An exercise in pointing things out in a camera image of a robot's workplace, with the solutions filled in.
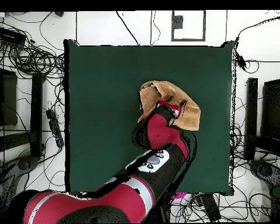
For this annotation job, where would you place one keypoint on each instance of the black power strip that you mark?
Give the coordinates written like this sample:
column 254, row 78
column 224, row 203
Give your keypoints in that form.
column 54, row 128

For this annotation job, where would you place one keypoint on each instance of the black power adapter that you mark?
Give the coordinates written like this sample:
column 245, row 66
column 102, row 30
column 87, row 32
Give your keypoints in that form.
column 241, row 61

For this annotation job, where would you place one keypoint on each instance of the dark green table cloth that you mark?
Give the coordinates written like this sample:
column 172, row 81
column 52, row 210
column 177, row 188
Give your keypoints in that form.
column 95, row 140

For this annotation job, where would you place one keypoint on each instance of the black flat box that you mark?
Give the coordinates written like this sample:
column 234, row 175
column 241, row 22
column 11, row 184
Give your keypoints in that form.
column 211, row 207

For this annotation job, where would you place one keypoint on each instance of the grey stand foot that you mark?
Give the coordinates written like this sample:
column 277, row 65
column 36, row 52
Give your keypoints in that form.
column 263, row 170
column 25, row 163

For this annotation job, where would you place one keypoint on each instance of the pink object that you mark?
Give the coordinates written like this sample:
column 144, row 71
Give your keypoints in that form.
column 179, row 195

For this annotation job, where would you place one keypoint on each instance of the black frame stand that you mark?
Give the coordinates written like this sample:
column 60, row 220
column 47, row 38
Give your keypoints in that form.
column 36, row 116
column 251, row 116

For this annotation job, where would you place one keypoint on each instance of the black box device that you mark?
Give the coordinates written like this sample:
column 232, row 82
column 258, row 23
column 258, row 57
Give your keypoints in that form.
column 10, row 36

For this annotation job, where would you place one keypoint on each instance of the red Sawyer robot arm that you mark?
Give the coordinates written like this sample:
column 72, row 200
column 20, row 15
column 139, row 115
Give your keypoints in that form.
column 161, row 133

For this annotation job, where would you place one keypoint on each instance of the tan terry towel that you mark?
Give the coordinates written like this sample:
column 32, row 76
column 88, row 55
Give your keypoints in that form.
column 189, row 116

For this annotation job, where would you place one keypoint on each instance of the grey square floor frame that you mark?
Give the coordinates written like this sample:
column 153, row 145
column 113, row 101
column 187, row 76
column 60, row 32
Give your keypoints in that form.
column 177, row 22

